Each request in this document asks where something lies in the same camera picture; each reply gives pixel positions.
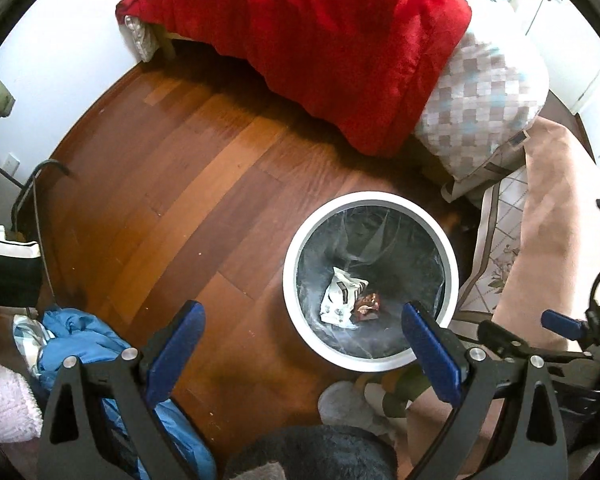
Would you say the red fleece blanket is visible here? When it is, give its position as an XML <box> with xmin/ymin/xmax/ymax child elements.
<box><xmin>116</xmin><ymin>0</ymin><xmax>472</xmax><ymax>157</ymax></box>

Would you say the white crumpled wrapper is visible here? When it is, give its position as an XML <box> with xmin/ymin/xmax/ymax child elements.
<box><xmin>320</xmin><ymin>266</ymin><xmax>368</xmax><ymax>330</ymax></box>

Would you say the brown crumpled wrapper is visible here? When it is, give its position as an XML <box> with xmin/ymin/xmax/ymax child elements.
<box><xmin>352</xmin><ymin>292</ymin><xmax>380</xmax><ymax>322</ymax></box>

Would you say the blue jacket on floor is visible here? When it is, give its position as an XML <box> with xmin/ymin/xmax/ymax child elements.
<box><xmin>38</xmin><ymin>308</ymin><xmax>216</xmax><ymax>479</ymax></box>

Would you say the dark fuzzy slipper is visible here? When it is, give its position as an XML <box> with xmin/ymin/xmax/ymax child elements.
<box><xmin>224</xmin><ymin>425</ymin><xmax>398</xmax><ymax>479</ymax></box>

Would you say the grey fuzzy slipper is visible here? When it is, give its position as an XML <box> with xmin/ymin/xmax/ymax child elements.
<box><xmin>317</xmin><ymin>382</ymin><xmax>396</xmax><ymax>439</ymax></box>

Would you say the checkered grey white quilt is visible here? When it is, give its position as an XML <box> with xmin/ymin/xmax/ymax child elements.
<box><xmin>414</xmin><ymin>0</ymin><xmax>550</xmax><ymax>180</ymax></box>

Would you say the white round trash bin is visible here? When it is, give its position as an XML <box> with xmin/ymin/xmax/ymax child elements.
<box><xmin>283</xmin><ymin>191</ymin><xmax>460</xmax><ymax>373</ymax></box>

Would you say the black bent cable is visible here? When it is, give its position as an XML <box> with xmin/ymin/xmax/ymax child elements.
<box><xmin>10</xmin><ymin>158</ymin><xmax>72</xmax><ymax>241</ymax></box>

